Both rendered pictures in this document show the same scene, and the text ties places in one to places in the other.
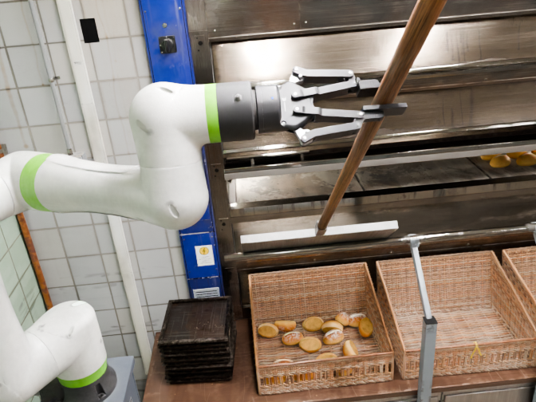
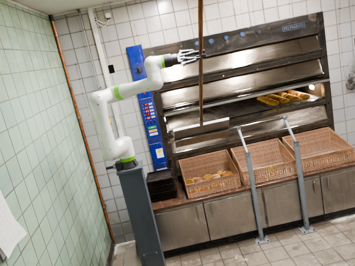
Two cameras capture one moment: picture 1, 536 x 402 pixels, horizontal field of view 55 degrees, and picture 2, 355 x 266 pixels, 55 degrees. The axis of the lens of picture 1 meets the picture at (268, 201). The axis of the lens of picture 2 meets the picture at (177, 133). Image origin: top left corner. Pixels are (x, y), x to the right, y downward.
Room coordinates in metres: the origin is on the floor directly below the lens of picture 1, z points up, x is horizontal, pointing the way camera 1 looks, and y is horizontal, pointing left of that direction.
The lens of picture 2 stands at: (-1.66, 0.09, 2.03)
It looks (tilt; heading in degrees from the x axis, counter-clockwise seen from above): 13 degrees down; 0
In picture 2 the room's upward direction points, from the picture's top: 12 degrees counter-clockwise
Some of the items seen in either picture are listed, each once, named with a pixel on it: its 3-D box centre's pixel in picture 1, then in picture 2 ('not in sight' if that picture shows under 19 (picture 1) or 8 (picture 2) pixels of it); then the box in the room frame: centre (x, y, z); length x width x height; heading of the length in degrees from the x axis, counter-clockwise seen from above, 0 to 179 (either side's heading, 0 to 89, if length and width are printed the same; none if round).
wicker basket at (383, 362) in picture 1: (316, 324); (208, 172); (1.76, -0.16, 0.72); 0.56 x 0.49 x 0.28; 92
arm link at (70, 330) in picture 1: (69, 344); (124, 149); (1.00, 0.52, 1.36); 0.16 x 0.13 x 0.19; 146
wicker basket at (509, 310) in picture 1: (451, 309); (262, 160); (1.78, -0.75, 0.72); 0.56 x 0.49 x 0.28; 91
